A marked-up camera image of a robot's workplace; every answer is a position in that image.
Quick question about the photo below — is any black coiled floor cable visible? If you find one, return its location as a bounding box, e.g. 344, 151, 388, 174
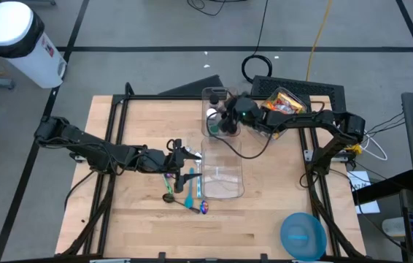
241, 0, 274, 84

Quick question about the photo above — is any green iridescent spoon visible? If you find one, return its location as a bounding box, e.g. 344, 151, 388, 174
162, 174, 174, 195

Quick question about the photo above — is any teal plastic spoon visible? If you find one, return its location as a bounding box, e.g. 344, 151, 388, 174
184, 167, 196, 210

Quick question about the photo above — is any black cable bundle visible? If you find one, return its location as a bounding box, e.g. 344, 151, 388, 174
363, 111, 405, 147

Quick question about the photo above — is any rainbow iridescent spoon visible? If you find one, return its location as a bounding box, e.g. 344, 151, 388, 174
196, 160, 210, 216

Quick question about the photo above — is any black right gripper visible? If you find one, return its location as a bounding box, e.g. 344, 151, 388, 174
220, 96, 239, 135

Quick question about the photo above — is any white cable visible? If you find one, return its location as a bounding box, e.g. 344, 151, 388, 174
359, 129, 389, 162

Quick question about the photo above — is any blue plastic bowl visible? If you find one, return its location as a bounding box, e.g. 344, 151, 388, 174
279, 212, 328, 262

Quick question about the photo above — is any yellow plug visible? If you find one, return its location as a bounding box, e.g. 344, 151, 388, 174
345, 142, 363, 157

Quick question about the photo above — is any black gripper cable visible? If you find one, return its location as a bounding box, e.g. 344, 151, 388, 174
206, 109, 277, 160

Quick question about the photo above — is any white trash can black bag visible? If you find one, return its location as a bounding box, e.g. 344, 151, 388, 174
0, 1, 68, 90

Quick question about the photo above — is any thick yellow cable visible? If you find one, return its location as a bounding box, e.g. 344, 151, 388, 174
305, 0, 334, 83

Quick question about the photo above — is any white paper sheet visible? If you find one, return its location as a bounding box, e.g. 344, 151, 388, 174
347, 169, 381, 215

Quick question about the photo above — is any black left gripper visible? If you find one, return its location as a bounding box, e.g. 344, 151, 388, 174
136, 138, 203, 194

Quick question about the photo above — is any clear plastic bin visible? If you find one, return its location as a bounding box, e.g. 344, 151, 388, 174
199, 85, 242, 139
246, 86, 308, 142
200, 137, 245, 199

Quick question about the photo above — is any white computer mouse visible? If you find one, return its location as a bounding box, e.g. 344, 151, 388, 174
381, 217, 406, 238

